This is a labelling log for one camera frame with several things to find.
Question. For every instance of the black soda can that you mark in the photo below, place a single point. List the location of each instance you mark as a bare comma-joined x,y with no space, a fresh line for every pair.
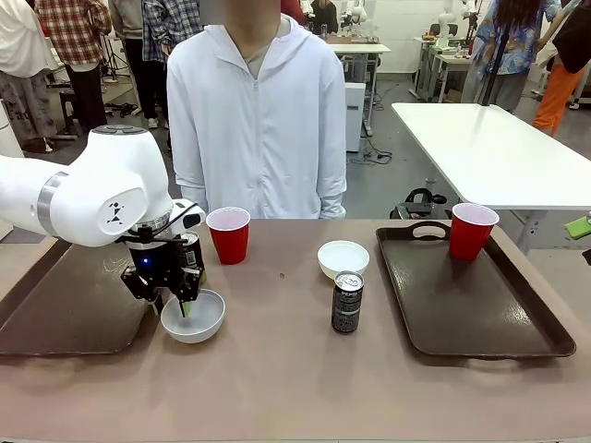
193,251

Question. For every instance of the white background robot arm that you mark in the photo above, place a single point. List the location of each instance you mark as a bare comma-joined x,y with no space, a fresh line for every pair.
445,18

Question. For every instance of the bystander in red plaid shirt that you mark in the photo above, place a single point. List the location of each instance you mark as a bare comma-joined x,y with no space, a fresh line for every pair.
76,51

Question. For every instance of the brown plastic tray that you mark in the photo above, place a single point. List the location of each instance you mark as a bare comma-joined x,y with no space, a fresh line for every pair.
466,304
69,300

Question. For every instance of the white side table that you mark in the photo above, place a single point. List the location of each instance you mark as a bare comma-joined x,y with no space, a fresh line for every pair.
489,152

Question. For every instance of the person's left forearm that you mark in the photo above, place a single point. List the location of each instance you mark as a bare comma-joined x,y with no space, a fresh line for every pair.
333,180

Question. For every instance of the red plastic cup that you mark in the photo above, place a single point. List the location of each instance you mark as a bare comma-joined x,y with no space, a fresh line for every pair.
471,235
229,240

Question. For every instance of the bystander in orange trousers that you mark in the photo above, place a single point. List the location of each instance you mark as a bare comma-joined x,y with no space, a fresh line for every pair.
561,69

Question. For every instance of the black wheeled base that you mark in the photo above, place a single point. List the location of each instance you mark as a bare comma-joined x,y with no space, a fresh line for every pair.
418,205

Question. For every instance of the bystander in white shirt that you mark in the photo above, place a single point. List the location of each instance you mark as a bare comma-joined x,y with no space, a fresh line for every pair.
20,60

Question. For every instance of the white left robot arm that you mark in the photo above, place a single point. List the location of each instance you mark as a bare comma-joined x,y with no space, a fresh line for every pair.
92,184

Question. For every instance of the bystander in blue plaid shirt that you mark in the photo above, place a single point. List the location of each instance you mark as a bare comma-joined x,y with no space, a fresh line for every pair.
159,51

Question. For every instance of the black pepsi can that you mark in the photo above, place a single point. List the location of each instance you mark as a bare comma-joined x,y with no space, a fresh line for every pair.
348,304

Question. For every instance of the black stool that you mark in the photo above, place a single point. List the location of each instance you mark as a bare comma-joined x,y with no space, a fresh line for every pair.
69,111

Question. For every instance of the white bowl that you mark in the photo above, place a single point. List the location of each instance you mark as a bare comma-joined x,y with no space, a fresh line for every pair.
203,323
344,258

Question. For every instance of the person in white hoodie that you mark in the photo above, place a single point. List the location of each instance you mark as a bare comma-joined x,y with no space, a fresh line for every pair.
258,120

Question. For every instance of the white background desk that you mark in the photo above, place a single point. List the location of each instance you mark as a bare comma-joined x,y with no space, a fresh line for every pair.
438,60
365,53

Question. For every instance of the white computer tower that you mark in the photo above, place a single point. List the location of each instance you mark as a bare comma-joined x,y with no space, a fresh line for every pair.
353,115

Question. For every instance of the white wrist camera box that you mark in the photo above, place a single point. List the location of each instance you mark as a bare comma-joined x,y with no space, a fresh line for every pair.
190,217

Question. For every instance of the black tripod pole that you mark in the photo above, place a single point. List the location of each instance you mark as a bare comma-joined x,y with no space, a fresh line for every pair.
495,51

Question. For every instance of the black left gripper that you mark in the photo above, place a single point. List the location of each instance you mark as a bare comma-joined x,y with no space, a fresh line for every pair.
150,258

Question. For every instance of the bystander in floral blue shirt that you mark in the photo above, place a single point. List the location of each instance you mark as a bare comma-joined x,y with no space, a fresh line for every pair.
508,46

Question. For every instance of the person's right forearm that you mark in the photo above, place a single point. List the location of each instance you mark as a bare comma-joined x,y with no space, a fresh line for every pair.
189,175

